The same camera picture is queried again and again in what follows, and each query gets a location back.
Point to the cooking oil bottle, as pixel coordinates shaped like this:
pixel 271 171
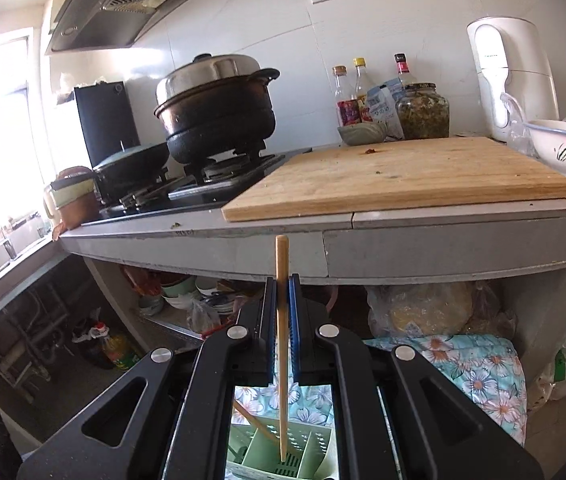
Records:
pixel 120 352

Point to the brown pot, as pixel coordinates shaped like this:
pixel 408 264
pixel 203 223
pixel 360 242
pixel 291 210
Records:
pixel 78 216

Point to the yellow-capped bottle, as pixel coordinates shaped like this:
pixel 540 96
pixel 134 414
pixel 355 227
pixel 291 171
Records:
pixel 361 85

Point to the black frying pan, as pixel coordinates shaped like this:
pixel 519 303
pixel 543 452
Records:
pixel 133 165

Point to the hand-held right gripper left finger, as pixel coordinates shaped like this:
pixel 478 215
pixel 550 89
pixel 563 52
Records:
pixel 263 350

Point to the clear bottle with red label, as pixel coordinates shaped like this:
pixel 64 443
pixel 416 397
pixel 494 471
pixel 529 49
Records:
pixel 347 110

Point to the cream mug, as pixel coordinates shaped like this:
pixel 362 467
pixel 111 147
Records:
pixel 50 205

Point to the glass jar of pickles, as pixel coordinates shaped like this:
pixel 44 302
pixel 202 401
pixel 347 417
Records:
pixel 423 115

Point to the wooden chopstick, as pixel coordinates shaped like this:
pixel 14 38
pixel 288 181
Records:
pixel 282 260
pixel 255 422

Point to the small gray-green bowl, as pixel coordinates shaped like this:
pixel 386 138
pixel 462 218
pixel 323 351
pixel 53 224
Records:
pixel 360 135

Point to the patterned metal shelf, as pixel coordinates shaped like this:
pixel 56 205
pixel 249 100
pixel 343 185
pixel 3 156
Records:
pixel 173 327

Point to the green plastic utensil holder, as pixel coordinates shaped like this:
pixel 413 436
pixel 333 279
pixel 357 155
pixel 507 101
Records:
pixel 308 455

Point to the red plastic packaging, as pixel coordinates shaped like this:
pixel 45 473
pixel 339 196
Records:
pixel 143 282

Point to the white kitchen appliance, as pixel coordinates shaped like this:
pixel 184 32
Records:
pixel 523 70

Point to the red-capped bottle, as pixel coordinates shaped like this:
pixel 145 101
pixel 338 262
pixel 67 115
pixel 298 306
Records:
pixel 403 72

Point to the plastic bag of yellow flatbread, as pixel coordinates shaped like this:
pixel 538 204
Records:
pixel 428 315

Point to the steel range hood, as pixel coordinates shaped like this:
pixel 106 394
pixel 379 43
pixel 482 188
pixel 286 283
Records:
pixel 113 15

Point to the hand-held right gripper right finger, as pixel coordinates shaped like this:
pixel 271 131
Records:
pixel 294 340

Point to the cream enamel pot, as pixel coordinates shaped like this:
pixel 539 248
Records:
pixel 70 195

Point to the wooden cutting board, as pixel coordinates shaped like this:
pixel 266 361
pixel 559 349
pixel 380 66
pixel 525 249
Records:
pixel 403 175

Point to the gray kitchen counter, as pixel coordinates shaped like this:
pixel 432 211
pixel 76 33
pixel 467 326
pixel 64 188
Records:
pixel 413 250

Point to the clear plastic bag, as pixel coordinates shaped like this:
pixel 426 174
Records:
pixel 515 125

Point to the crumpled white bag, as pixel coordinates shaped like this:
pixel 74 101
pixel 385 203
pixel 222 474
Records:
pixel 68 87

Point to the black cast iron pot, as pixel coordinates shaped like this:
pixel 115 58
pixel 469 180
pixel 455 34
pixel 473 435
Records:
pixel 213 145

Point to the blue and white packet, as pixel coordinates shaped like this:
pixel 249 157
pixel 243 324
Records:
pixel 380 105

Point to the white floral enamel basin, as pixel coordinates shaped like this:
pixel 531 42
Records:
pixel 563 155

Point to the teal floral blanket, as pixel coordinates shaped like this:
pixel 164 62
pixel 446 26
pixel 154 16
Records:
pixel 483 380

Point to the black box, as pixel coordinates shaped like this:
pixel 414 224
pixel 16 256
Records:
pixel 105 120

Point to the steel pot lid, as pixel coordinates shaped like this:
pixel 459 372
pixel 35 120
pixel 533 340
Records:
pixel 208 75

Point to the black gas stove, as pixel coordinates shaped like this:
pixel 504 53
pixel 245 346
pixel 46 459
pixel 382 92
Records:
pixel 213 185

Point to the sink drain pipes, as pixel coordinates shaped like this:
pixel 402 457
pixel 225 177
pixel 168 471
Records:
pixel 23 355

